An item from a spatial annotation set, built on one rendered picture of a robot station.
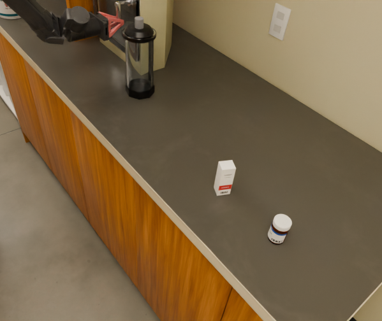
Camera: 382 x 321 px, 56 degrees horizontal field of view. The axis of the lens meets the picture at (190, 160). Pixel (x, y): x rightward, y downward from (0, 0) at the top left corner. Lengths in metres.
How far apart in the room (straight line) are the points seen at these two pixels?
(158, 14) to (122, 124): 0.43
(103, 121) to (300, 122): 0.67
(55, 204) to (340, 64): 1.65
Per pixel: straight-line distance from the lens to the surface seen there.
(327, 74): 1.37
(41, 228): 2.14
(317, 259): 0.94
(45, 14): 1.21
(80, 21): 1.20
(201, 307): 1.21
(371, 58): 1.28
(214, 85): 1.41
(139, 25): 1.21
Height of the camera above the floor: 1.68
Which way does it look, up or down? 44 degrees down
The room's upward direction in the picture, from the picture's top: 7 degrees clockwise
